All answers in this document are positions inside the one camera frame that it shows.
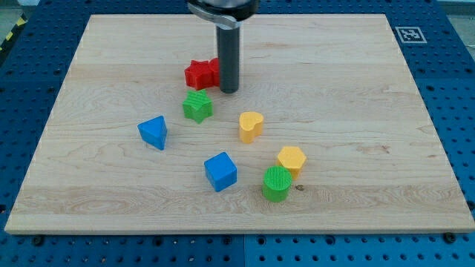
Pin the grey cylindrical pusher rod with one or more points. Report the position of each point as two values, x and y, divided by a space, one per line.
228 51

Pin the yellow heart block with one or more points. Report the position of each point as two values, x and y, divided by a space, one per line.
250 126

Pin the yellow hexagon block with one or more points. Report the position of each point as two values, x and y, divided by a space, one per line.
291 158

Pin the red block behind rod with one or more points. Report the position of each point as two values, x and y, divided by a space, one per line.
215 69

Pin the red star block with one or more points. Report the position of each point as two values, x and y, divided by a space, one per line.
199 75

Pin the green star block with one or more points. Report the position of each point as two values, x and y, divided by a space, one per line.
197 105

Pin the blue triangle block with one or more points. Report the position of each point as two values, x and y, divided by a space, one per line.
154 132

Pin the blue cube block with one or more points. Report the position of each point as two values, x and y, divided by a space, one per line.
221 172

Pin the wooden board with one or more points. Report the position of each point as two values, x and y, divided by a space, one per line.
336 86

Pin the green cylinder block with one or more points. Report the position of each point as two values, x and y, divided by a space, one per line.
277 181

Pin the white fiducial marker tag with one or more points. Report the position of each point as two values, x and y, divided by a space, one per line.
410 35

